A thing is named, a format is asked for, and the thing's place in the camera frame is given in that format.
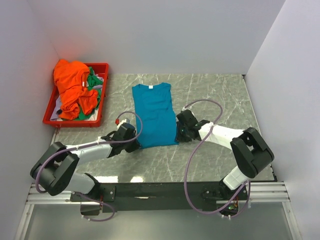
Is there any blue t shirt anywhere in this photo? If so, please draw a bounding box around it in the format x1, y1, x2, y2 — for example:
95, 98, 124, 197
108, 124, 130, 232
132, 82, 178, 149

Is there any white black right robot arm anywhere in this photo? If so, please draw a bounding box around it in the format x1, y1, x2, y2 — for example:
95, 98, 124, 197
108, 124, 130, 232
176, 109, 275, 200

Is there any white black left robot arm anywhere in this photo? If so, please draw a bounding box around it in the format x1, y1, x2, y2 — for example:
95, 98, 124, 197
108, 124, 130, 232
30, 122, 140, 201

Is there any green t shirt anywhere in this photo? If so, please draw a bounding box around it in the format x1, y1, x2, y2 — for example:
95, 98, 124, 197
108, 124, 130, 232
75, 66, 104, 121

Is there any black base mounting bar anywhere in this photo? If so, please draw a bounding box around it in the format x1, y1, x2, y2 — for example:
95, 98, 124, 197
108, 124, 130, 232
80, 181, 250, 216

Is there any red plastic bin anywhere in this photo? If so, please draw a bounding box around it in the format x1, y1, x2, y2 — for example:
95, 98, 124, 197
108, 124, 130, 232
42, 63, 109, 128

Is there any orange t shirt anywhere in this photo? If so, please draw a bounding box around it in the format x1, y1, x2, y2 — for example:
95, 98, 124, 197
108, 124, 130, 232
53, 59, 99, 121

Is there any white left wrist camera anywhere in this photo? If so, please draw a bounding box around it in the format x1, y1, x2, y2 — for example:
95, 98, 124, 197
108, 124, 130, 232
115, 118, 130, 129

